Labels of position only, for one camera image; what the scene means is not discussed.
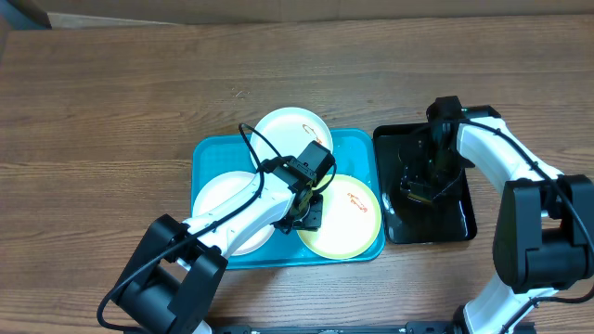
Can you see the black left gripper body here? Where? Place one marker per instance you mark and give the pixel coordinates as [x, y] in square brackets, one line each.
[310, 220]

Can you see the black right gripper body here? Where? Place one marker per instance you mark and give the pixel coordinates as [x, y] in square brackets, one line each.
[422, 186]

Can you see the green yellow sponge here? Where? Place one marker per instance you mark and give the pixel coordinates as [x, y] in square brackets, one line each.
[419, 198]

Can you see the yellow-green rimmed plate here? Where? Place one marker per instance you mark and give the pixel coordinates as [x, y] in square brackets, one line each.
[350, 222]

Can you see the white plate with sauce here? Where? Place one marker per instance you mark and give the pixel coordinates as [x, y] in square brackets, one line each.
[291, 129]

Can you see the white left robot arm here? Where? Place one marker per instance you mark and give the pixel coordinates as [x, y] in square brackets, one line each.
[169, 282]

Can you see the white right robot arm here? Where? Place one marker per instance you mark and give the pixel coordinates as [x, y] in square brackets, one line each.
[544, 234]

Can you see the black water tray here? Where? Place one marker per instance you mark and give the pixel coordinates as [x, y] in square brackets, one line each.
[407, 221]

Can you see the blue plastic tray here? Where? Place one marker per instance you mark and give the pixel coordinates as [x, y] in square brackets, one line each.
[215, 155]

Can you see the pink rimmed white plate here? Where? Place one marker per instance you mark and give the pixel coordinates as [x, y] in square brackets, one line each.
[222, 188]

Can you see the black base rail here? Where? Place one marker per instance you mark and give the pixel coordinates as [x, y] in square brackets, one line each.
[419, 327]

